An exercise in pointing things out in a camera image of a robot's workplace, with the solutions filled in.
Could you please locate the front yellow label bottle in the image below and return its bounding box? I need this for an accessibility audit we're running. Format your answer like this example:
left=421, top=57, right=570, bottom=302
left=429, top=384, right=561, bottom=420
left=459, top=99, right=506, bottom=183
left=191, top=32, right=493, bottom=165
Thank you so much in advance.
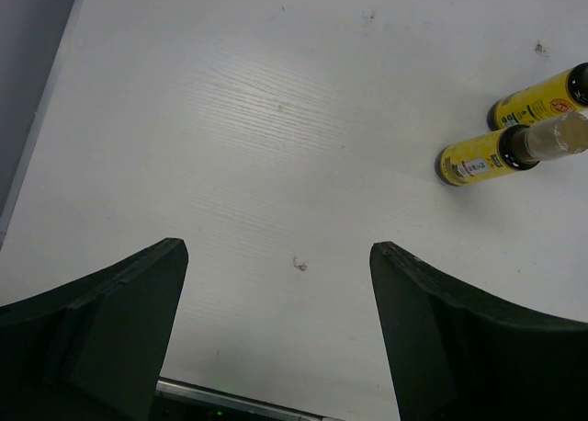
left=435, top=112, right=587, bottom=187

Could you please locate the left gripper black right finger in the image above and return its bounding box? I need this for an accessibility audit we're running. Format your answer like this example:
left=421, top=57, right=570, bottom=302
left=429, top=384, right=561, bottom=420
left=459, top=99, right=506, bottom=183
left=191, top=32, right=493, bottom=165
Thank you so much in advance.
left=369, top=242, right=587, bottom=420

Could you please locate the yellow label bottle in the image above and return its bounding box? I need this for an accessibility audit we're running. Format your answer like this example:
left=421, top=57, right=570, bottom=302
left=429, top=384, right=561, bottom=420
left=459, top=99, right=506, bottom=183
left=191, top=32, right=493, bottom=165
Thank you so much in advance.
left=486, top=63, right=587, bottom=131
left=435, top=112, right=587, bottom=187

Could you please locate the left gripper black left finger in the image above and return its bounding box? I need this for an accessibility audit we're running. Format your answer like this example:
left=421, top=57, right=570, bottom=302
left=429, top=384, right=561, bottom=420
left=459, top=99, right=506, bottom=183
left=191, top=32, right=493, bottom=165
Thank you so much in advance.
left=1, top=238, right=188, bottom=420

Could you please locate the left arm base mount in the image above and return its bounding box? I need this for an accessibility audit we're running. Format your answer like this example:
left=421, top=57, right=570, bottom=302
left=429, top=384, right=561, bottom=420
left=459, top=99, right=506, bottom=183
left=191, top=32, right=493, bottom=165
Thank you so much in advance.
left=149, top=378, right=333, bottom=421

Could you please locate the rear yellow label bottle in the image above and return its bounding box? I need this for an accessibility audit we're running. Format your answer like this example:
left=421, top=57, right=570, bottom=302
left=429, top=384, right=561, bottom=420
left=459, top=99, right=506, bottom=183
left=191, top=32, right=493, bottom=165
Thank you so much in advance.
left=486, top=63, right=587, bottom=131

